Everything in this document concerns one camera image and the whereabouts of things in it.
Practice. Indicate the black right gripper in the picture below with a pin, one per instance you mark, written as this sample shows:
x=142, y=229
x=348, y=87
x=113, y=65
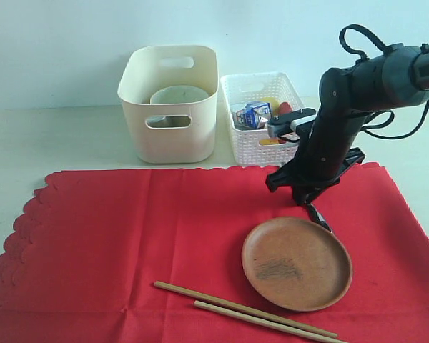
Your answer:
x=310, y=173

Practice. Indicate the silver table knife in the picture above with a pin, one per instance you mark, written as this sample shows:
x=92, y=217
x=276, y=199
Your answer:
x=316, y=217

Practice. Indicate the yellow cheese wedge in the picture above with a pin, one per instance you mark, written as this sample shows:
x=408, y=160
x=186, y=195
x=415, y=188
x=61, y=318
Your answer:
x=267, y=142

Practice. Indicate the red sausage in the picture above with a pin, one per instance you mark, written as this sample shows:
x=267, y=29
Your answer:
x=284, y=108

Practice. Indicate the blue white milk carton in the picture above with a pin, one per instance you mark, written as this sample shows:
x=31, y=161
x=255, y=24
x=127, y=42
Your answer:
x=252, y=116

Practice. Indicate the yellow lemon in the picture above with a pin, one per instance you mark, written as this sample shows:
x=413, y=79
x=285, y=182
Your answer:
x=272, y=101

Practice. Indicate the stainless steel cup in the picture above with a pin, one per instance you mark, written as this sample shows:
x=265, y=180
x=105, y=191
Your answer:
x=159, y=122

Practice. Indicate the pale green ceramic bowl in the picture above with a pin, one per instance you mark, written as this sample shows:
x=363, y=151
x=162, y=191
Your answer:
x=180, y=94

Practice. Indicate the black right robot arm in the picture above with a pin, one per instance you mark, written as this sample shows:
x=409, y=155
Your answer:
x=349, y=98

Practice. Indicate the white perforated plastic basket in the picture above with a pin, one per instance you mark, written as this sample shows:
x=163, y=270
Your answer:
x=239, y=89

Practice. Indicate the brown clay plate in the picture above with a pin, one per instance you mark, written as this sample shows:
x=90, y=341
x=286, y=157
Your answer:
x=296, y=264

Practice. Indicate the upper wooden chopstick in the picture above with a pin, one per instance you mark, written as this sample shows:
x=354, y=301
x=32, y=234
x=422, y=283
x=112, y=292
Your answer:
x=243, y=309

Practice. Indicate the wooden chopstick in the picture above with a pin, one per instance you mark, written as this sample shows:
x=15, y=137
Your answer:
x=243, y=309
x=266, y=323

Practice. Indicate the lower wooden chopstick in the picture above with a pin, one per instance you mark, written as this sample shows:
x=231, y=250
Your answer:
x=266, y=323

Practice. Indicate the cream plastic storage bin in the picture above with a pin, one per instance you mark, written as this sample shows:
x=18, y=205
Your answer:
x=152, y=68

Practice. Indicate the red scalloped cloth mat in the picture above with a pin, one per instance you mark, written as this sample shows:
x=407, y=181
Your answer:
x=82, y=261

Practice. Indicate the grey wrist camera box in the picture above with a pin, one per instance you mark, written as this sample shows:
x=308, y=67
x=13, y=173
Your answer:
x=280, y=125

